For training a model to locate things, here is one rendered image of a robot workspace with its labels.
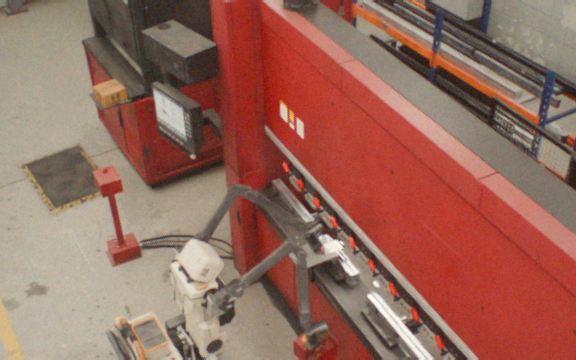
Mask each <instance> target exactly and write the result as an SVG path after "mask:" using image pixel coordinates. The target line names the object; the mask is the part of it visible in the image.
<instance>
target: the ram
mask: <svg viewBox="0 0 576 360"><path fill-rule="evenodd" d="M260 40H261V63H263V86H264V108H265V125H266V127H267V128H268V129H269V130H270V131H271V132H272V133H273V134H274V135H275V136H277V139H278V140H279V141H280V142H281V143H282V144H283V145H284V146H285V147H286V148H287V150H288V152H290V153H291V154H292V155H293V156H294V157H295V158H296V159H297V160H298V162H299V163H300V165H301V166H303V167H304V168H305V169H306V170H307V171H308V172H309V174H310V175H311V176H312V177H313V179H314V180H316V181H317V182H318V183H319V184H320V186H321V187H322V188H323V189H324V190H325V192H326V193H327V194H328V195H330V196H331V198H332V199H333V200H334V201H335V202H336V203H337V205H338V206H339V207H340V208H341V210H343V211H344V212H345V213H346V214H347V215H348V216H349V217H350V219H351V220H352V222H353V223H354V224H356V225H357V226H358V227H359V228H360V229H361V230H362V232H363V234H364V235H365V236H366V237H367V238H368V239H370V240H371V241H372V242H373V243H374V246H375V247H376V248H377V249H378V250H379V251H380V252H381V253H383V254H384V255H385V257H386V258H387V260H388V261H389V262H390V263H391V264H392V265H393V266H394V267H395V269H397V270H398V271H399V272H400V274H401V275H402V276H403V277H404V278H405V279H406V281H407V282H408V283H409V284H411V285H412V286H413V288H414V289H415V290H416V291H417V293H418V294H419V295H420V296H421V297H422V298H423V299H425V300H426V302H427V303H428V305H429V306H430V307H431V308H432V309H433V310H434V311H435V312H436V313H437V314H438V317H440V318H441V319H442V320H443V321H444V322H445V323H446V324H447V325H448V326H449V328H450V329H451V330H452V332H453V333H455V334H456V335H457V336H458V337H459V338H460V340H461V341H462V342H463V343H464V344H465V345H466V347H467V348H468V349H470V351H471V352H472V353H473V354H474V355H475V356H476V357H477V358H478V359H479V360H576V297H575V296H574V295H573V294H571V292H570V291H569V290H568V289H567V288H565V287H564V286H563V285H562V284H561V283H560V282H559V281H557V280H555V279H554V278H553V276H552V275H551V274H550V273H548V272H547V271H546V270H545V269H544V268H543V267H542V266H539V265H538V264H537V263H536V261H535V260H534V259H533V258H531V257H530V256H529V255H528V254H527V253H526V252H525V251H522V250H521V249H520V247H519V246H518V245H517V244H516V243H515V242H513V241H512V240H511V239H510V238H508V237H507V236H506V235H504V234H503V232H502V231H501V230H500V229H499V228H498V227H496V226H495V225H493V224H492V223H491V222H490V221H489V220H487V218H486V217H485V216H484V215H483V214H482V213H481V212H478V211H477V210H476V209H475V208H474V207H473V206H472V204H470V203H469V202H468V201H467V200H466V199H464V198H463V197H462V196H460V195H459V194H458V193H457V192H456V190H455V189H454V188H452V187H451V186H449V185H448V184H447V183H446V182H445V181H443V180H442V179H441V177H440V176H439V175H438V174H437V173H434V172H433V171H432V170H431V169H430V168H429V167H428V166H426V165H425V163H424V162H422V161H421V160H420V159H419V158H418V157H416V156H415V155H414V154H413V153H412V152H411V150H410V149H407V148H406V147H405V146H404V145H403V144H402V143H401V142H399V141H398V140H397V139H395V138H394V136H393V135H392V134H390V133H389V132H388V131H387V130H386V129H385V128H384V127H381V126H380V125H379V123H378V122H377V121H376V120H375V119H373V118H372V117H371V116H370V115H368V114H367V113H366V112H365V111H363V109H362V108H361V107H360V106H359V105H358V104H357V103H354V102H353V101H352V100H351V99H350V98H349V96H348V95H346V94H345V93H344V92H343V91H341V90H340V89H339V88H337V87H336V86H335V85H334V84H333V82H332V81H331V80H328V79H327V78H326V77H325V76H324V75H323V74H322V73H320V72H319V71H318V70H317V68H315V67H314V66H313V65H312V64H310V63H309V62H308V61H307V60H306V59H305V58H304V57H301V56H300V54H299V53H298V52H297V51H296V50H295V49H293V48H292V47H291V46H290V45H288V44H287V43H286V42H284V40H283V39H282V38H281V37H280V36H279V35H278V34H276V33H274V32H273V31H272V30H271V29H270V28H269V27H268V25H266V24H265V23H264V22H263V21H261V20H260ZM281 101H282V102H283V103H284V104H285V105H286V107H287V122H286V121H285V120H284V119H283V118H282V117H281ZM290 109H291V110H292V112H293V113H294V122H293V121H292V120H291V119H290ZM297 117H298V119H299V120H300V121H301V122H303V123H304V139H303V137H301V136H300V135H299V134H298V133H297ZM290 121H291V122H292V123H293V125H294V129H293V128H292V127H291V126H290ZM265 132H266V133H267V134H268V135H269V137H270V139H271V140H272V141H273V142H274V143H275V144H277V145H278V147H279V148H280V149H281V150H282V152H283V153H284V154H285V155H286V156H287V158H288V159H290V160H291V161H292V162H293V163H294V165H295V166H296V168H297V169H298V170H299V171H300V172H301V173H303V174H304V175H305V176H306V179H307V180H308V181H309V182H310V183H311V184H312V185H313V186H314V187H316V189H317V190H318V192H319V193H320V194H321V195H322V196H323V197H324V199H325V200H326V201H327V202H328V203H330V205H331V206H332V207H333V208H334V210H335V211H336V212H337V213H338V214H339V215H340V216H341V217H343V220H344V221H345V222H346V223H347V224H348V225H349V226H350V227H351V228H352V230H353V232H354V233H356V234H357V235H358V236H359V237H360V238H361V239H362V241H363V242H364V243H365V244H366V246H367V247H368V248H370V249H371V251H372V252H373V253H374V254H375V255H376V256H377V257H378V258H379V260H380V262H381V263H383V264H384V265H385V266H386V267H387V268H388V269H389V270H390V272H391V274H392V275H393V276H394V277H395V278H397V279H398V280H399V282H400V283H401V284H402V285H403V286H404V288H405V289H406V290H407V291H408V293H409V294H411V295H412V296H413V297H414V298H415V299H416V300H417V303H418V304H419V305H420V306H421V307H422V308H423V309H425V310H426V311H427V313H428V314H429V315H430V317H431V318H432V319H433V320H434V321H435V322H436V324H437V325H438V326H440V327H441V328H442V329H443V330H444V332H445V334H446V335H447V336H448V337H449V338H450V339H451V340H452V341H453V342H455V344H456V345H457V347H458V348H459V349H460V350H461V351H462V352H463V354H464V355H465V356H466V357H467V358H468V359H470V360H474V359H473V358H472V357H471V356H470V355H468V354H467V352H466V351H465V350H464V349H463V348H462V347H461V345H460V344H459V343H458V341H457V340H456V339H455V338H453V337H452V336H451V335H450V334H449V333H448V330H447V329H446V328H445V327H444V326H443V325H442V324H441V323H440V322H438V320H437V319H436V318H435V317H434V315H433V314H432V313H431V312H430V311H429V309H428V308H427V307H426V306H425V305H423V304H422V303H421V302H420V300H419V299H418V297H417V296H416V295H415V294H414V293H413V292H412V291H411V290H409V289H408V286H407V285H406V284H405V283H404V282H403V281H402V280H401V279H400V278H399V276H398V275H397V274H395V272H394V271H393V270H392V269H391V268H390V267H389V265H388V264H387V263H386V262H385V261H384V260H383V258H381V257H380V256H379V254H378V253H377V252H376V251H375V250H374V249H373V248H372V247H371V246H370V243H368V242H367V241H366V240H365V239H364V238H363V237H362V236H361V235H360V234H359V232H358V230H357V229H356V228H354V227H353V226H352V225H351V224H350V223H349V221H348V220H347V219H346V217H345V216H344V215H343V214H341V213H340V212H339V210H338V209H337V208H336V207H335V206H334V205H333V203H332V202H331V201H330V199H328V198H327V197H326V196H325V195H324V194H323V193H322V192H321V190H320V188H319V187H318V186H317V185H316V184H314V183H313V182H312V181H311V180H310V179H309V176H308V175H307V174H306V173H305V172H304V171H303V170H301V169H300V168H299V166H298V165H297V163H296V162H295V161H294V160H293V159H292V158H291V157H290V155H288V154H287V153H286V152H285V150H284V149H283V148H282V147H281V146H280V144H279V143H278V142H277V141H275V140H274V139H273V137H272V136H271V135H270V133H269V132H268V131H267V130H266V129H265Z"/></svg>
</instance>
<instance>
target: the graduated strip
mask: <svg viewBox="0 0 576 360"><path fill-rule="evenodd" d="M265 129H266V130H267V131H268V132H269V133H270V135H271V136H272V137H273V139H274V140H275V141H277V142H278V143H279V144H280V146H281V147H282V148H283V149H284V150H285V152H286V153H287V154H288V155H290V157H291V158H292V159H293V160H294V161H295V162H296V163H297V165H298V166H299V168H300V169H301V170H303V171H304V172H305V173H306V174H307V175H308V176H309V179H310V180H311V181H312V182H313V183H314V184H316V185H317V186H318V187H319V188H320V190H321V192H322V193H323V194H324V195H325V196H326V197H327V198H328V199H330V201H331V202H332V203H333V205H334V206H335V207H336V208H337V209H338V210H339V212H340V213H341V214H343V215H344V216H345V217H346V219H347V220H348V221H349V223H350V224H351V225H352V226H353V227H354V228H356V229H357V230H358V232H359V234H360V235H361V236H362V237H363V238H364V239H365V240H366V241H367V242H368V243H370V246H371V247H372V248H373V249H374V250H375V251H376V252H377V253H378V254H379V256H380V257H381V258H383V260H384V261H385V262H386V263H387V264H388V265H389V267H390V268H391V269H392V270H393V271H394V272H395V274H397V275H398V276H399V278H400V279H401V280H402V281H403V282H404V283H405V284H406V285H407V286H408V289H409V290H411V291H412V292H413V293H414V294H415V295H416V296H417V297H418V299H419V300H420V302H421V303H422V304H423V305H425V306H426V307H427V308H428V309H429V311H430V312H431V313H432V314H433V315H434V317H435V318H436V319H437V320H438V322H440V323H441V324H442V325H443V326H444V327H445V328H446V329H447V330H448V333H449V334H450V335H451V336H452V337H453V338H455V339H456V340H457V341H458V343H459V344H460V345H461V347H462V348H463V349H464V350H465V351H466V352H467V354H468V355H470V356H471V357H472V358H473V359H474V360H479V359H478V358H477V357H476V356H475V355H474V354H473V353H472V352H471V351H470V349H468V348H467V347H466V345H465V344H464V343H463V342H462V341H461V340H460V338H459V337H458V336H457V335H456V334H455V333H453V332H452V330H451V329H450V328H449V326H448V325H447V324H446V323H445V322H444V321H443V320H442V319H441V318H440V317H438V314H437V313H436V312H435V311H434V310H433V309H432V308H431V307H430V306H429V305H428V303H427V302H426V300H425V299H423V298H422V297H421V296H420V295H419V294H418V293H417V291H416V290H415V289H414V288H413V286H412V285H411V284H409V283H408V282H407V281H406V279H405V278H404V277H403V276H402V275H401V274H400V272H399V271H398V270H397V269H395V267H394V266H393V265H392V264H391V263H390V262H389V261H388V260H387V258H386V257H385V255H384V254H383V253H381V252H380V251H379V250H378V249H377V248H376V247H375V246H374V243H373V242H372V241H371V240H370V239H368V238H367V237H366V236H365V235H364V234H363V232H362V230H361V229H360V228H359V227H358V226H357V225H356V224H354V223H353V222H352V220H351V219H350V217H349V216H348V215H347V214H346V213H345V212H344V211H343V210H341V208H340V207H339V206H338V205H337V203H336V202H335V201H334V200H333V199H332V198H331V196H330V195H328V194H327V193H326V192H325V190H324V189H323V188H322V187H321V186H320V184H319V183H318V182H317V181H316V180H314V179H313V177H312V176H311V175H310V174H309V172H308V171H307V170H306V169H305V168H304V167H303V166H301V165H300V163H299V162H298V160H297V159H296V158H295V157H294V156H293V155H292V154H291V153H290V152H288V150H287V148H286V147H285V146H284V145H283V144H282V143H281V142H280V141H279V140H278V139H277V136H275V135H274V134H273V133H272V132H271V131H270V130H269V129H268V128H267V127H266V125H265Z"/></svg>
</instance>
